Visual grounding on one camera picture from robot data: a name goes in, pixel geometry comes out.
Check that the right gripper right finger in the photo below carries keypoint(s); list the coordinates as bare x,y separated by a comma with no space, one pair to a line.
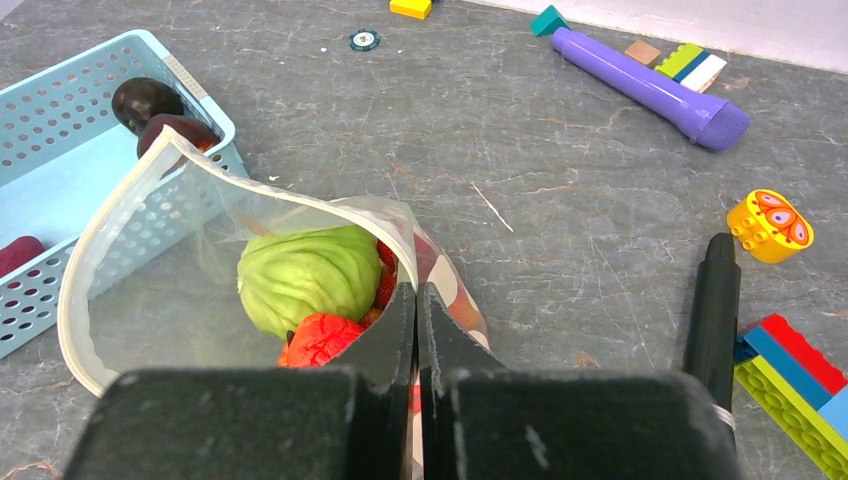
446,352

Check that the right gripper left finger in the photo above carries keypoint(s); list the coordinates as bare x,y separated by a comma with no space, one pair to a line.
382,364

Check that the red pomegranate toy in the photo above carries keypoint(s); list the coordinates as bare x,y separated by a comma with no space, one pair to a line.
318,339

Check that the green cabbage toy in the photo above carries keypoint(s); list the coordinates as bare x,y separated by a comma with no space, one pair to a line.
282,279

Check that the clear polka dot zip bag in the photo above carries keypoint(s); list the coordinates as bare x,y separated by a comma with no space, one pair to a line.
150,321

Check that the dark red apple toy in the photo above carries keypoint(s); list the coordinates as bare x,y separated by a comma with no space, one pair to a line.
193,130

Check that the small round black cap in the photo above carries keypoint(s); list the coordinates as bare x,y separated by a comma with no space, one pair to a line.
364,40

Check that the teal block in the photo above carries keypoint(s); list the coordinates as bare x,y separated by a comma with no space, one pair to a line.
548,22

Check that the yellow butterfly duplo block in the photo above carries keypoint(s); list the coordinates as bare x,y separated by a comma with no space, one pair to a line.
769,227

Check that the multicolour duplo stack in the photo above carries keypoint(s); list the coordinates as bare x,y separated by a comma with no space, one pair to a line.
798,388

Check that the purple toy flashlight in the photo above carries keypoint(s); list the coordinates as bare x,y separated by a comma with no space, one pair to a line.
711,122

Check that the brown small block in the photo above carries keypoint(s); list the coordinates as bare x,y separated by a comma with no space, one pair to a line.
644,53

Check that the dark plum toy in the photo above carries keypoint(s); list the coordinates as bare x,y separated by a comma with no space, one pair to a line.
139,99

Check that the green lego block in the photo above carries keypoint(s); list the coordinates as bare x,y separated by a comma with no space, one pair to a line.
682,61

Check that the magenta fruit toy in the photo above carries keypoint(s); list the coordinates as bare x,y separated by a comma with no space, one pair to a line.
18,253

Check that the white block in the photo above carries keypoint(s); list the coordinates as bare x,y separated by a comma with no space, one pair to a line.
704,74

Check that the light blue plastic basket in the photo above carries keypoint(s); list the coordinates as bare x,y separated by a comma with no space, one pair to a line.
63,152

